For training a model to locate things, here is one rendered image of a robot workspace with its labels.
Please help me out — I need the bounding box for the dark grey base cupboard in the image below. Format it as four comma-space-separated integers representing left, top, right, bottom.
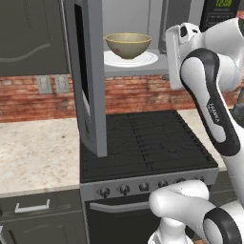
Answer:
208, 170, 244, 208

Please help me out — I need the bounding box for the silver drawer handle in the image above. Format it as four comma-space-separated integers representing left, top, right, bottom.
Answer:
14, 198, 51, 214

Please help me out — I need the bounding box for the black and grey stove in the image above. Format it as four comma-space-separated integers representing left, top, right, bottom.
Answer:
78, 109, 221, 244

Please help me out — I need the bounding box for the dark grey wall cupboard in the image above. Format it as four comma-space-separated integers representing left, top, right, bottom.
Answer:
0, 0, 70, 77

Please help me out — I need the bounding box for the grey oven door handle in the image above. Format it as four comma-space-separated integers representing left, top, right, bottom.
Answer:
89, 200, 153, 214

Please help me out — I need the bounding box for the dark grey drawer front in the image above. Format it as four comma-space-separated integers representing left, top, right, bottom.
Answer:
0, 189, 84, 224

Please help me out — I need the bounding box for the beige ceramic bowl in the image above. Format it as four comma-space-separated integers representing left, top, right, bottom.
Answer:
104, 32, 153, 61

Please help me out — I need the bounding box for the dark grey cupboard door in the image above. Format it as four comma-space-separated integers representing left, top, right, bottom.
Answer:
0, 211, 89, 244

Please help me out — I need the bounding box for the grey microwave oven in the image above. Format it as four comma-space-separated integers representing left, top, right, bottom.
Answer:
100, 0, 242, 78

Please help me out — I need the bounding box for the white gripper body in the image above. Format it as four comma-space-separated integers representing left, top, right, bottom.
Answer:
165, 24, 192, 92

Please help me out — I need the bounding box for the black oven door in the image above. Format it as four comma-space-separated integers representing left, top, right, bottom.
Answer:
84, 193, 166, 244

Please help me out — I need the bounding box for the white round microwave plate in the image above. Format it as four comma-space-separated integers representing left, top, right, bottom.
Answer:
103, 50, 159, 69

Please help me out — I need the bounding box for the grey wall socket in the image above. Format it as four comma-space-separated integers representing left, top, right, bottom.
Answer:
53, 73, 71, 94
35, 74, 53, 95

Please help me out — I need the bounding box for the grey microwave door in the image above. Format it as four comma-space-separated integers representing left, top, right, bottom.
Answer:
62, 0, 109, 158

